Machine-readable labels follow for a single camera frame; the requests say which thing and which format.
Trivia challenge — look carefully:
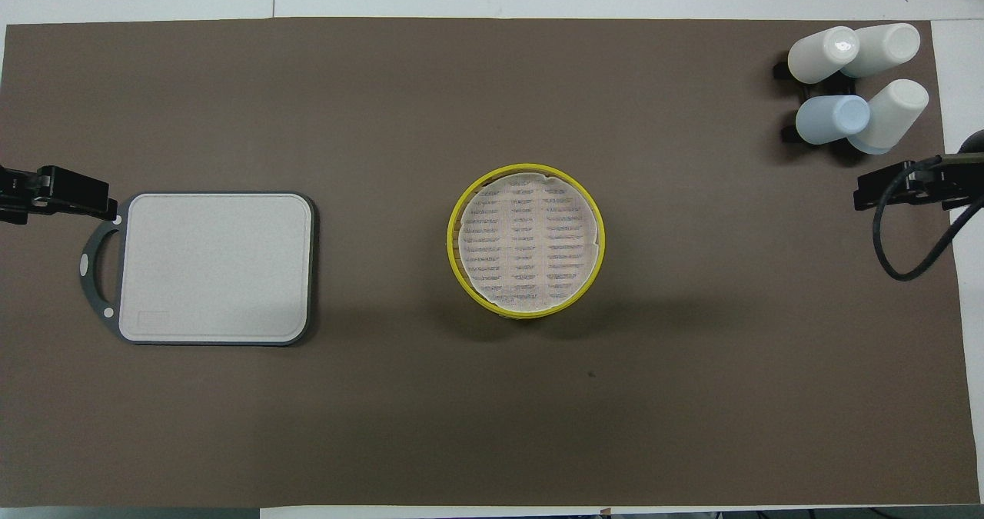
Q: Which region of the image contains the black cup rack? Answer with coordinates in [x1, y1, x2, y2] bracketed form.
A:
[773, 58, 858, 147]

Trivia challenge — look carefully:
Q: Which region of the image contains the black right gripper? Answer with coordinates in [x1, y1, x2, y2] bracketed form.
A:
[853, 154, 984, 212]

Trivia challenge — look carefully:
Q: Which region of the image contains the white plastic cup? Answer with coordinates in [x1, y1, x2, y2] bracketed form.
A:
[842, 23, 921, 78]
[787, 26, 860, 85]
[847, 79, 929, 155]

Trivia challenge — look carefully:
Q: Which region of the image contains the white cutting board grey handle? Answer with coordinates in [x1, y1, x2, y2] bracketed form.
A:
[78, 191, 317, 348]

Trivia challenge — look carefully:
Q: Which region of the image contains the brown table mat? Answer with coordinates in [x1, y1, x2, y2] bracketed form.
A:
[0, 18, 981, 508]

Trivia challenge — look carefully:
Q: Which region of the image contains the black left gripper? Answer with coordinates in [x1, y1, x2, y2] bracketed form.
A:
[0, 165, 118, 226]

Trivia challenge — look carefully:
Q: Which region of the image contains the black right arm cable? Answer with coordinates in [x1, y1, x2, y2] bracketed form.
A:
[873, 159, 984, 281]

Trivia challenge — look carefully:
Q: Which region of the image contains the light blue plastic cup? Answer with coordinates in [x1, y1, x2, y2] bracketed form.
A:
[795, 95, 871, 146]

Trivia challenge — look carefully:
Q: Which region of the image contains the yellow bowl with paper liner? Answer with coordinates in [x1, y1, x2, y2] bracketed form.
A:
[447, 164, 606, 320]

